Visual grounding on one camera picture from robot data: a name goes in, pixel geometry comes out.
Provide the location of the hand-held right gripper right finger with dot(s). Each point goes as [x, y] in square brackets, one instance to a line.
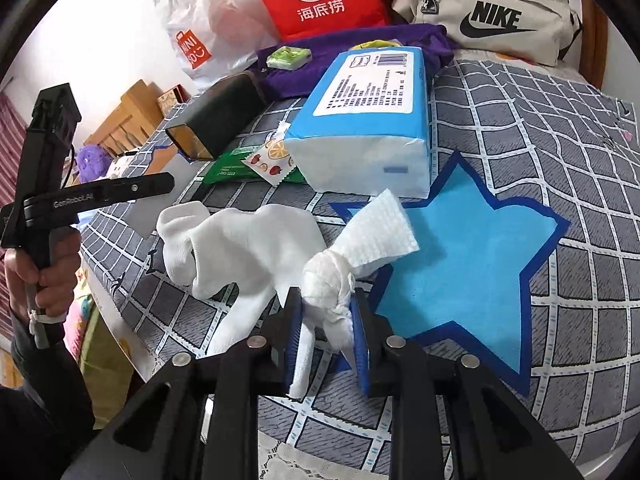
[362, 350]

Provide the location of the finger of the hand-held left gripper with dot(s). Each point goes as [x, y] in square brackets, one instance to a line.
[145, 185]

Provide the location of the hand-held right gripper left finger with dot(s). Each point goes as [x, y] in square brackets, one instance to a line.
[295, 310]

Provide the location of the green snack packets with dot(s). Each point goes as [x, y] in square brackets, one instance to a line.
[227, 167]

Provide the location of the dark green tin box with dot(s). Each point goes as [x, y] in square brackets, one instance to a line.
[220, 110]

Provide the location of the white tissue sheet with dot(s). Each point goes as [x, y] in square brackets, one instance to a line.
[380, 230]

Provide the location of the fruit print packet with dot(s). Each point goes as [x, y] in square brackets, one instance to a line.
[270, 160]

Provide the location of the green cassette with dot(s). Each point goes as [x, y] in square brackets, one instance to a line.
[289, 57]

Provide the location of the blue tissue pack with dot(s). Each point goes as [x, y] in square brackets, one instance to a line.
[360, 110]

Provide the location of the yellow tape measure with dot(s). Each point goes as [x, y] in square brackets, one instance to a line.
[375, 45]

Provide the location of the person's left forearm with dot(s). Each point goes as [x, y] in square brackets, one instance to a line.
[35, 410]

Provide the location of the person's left hand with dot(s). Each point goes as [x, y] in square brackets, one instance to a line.
[62, 280]

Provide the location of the white spotted pillow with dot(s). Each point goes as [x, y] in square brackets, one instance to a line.
[122, 162]

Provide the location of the red striped curtain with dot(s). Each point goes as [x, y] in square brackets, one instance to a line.
[10, 150]

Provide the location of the purple plush toy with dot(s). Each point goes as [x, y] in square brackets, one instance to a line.
[92, 162]

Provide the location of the wooden headboard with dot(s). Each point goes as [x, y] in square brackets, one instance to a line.
[135, 110]

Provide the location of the white printed bed sheet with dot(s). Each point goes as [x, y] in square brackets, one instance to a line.
[295, 460]

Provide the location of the colourful quilt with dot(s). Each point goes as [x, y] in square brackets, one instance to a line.
[82, 320]

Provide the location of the purple towel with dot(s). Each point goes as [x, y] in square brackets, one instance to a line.
[290, 85]

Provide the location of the white plastic shopping bag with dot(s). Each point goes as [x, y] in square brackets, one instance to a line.
[220, 25]

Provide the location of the grey checkered blanket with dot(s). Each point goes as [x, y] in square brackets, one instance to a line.
[575, 270]

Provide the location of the red paper bag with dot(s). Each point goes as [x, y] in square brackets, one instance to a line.
[320, 15]

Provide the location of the beige waist bag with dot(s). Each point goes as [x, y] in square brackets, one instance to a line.
[450, 25]

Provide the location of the brown wooden door frame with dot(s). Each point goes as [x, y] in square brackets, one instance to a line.
[595, 35]

